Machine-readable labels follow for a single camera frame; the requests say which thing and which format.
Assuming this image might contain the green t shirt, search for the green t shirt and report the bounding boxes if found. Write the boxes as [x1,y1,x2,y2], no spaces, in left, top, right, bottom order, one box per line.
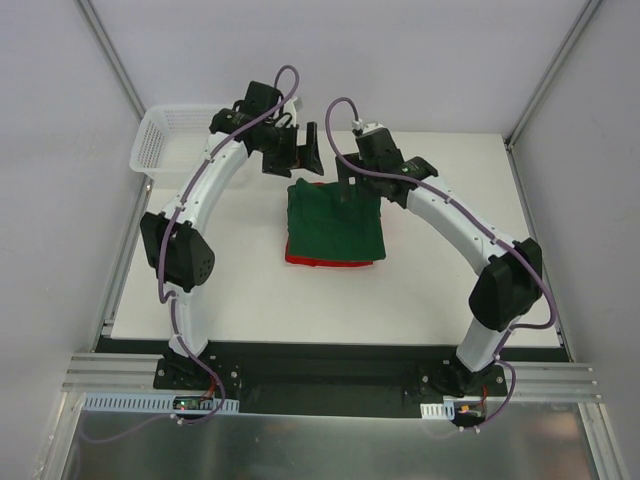
[285,177,387,264]

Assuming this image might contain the red t shirt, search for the red t shirt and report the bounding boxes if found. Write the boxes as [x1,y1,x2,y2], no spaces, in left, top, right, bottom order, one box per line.
[283,183,376,270]

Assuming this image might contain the white plastic mesh basket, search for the white plastic mesh basket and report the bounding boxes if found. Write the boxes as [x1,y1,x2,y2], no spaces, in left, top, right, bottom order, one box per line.
[129,104,227,178]

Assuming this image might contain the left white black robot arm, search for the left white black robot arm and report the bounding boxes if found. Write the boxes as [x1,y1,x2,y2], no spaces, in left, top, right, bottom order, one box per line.
[140,81,324,389]

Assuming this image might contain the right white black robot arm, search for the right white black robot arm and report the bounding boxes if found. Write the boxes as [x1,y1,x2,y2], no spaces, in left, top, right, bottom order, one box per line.
[336,120,542,397]

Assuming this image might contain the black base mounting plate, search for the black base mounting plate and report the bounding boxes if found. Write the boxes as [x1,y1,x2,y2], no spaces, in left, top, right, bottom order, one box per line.
[94,335,574,417]

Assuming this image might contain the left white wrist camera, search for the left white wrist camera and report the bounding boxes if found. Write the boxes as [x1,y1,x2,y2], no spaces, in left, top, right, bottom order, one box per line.
[283,96,303,125]

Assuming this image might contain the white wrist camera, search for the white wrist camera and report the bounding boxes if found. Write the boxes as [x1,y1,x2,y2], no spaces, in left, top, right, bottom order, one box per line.
[351,119,384,137]
[283,96,303,125]

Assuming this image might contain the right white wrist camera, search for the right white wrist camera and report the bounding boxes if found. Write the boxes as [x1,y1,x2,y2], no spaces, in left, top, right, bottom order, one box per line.
[351,119,384,137]

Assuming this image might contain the left aluminium frame post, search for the left aluminium frame post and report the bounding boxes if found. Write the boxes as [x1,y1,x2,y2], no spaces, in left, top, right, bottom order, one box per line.
[73,0,146,120]

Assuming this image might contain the aluminium frame post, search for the aluminium frame post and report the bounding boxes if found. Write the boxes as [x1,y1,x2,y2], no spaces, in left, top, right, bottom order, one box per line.
[504,0,604,152]
[73,0,146,120]

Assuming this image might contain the right white cable duct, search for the right white cable duct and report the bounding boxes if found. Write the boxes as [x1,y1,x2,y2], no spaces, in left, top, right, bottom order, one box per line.
[420,401,455,421]

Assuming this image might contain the white cable duct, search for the white cable duct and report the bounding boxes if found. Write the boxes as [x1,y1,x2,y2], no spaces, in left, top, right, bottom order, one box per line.
[83,393,240,415]
[420,401,455,421]

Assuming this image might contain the right aluminium frame post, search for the right aluminium frame post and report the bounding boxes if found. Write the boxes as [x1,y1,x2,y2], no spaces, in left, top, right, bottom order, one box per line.
[504,0,604,152]

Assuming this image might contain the aluminium front rail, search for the aluminium front rail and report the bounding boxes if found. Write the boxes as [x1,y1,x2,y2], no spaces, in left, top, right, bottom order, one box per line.
[63,353,604,403]

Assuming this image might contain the left white cable duct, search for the left white cable duct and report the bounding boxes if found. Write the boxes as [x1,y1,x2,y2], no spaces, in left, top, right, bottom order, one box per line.
[83,393,240,415]

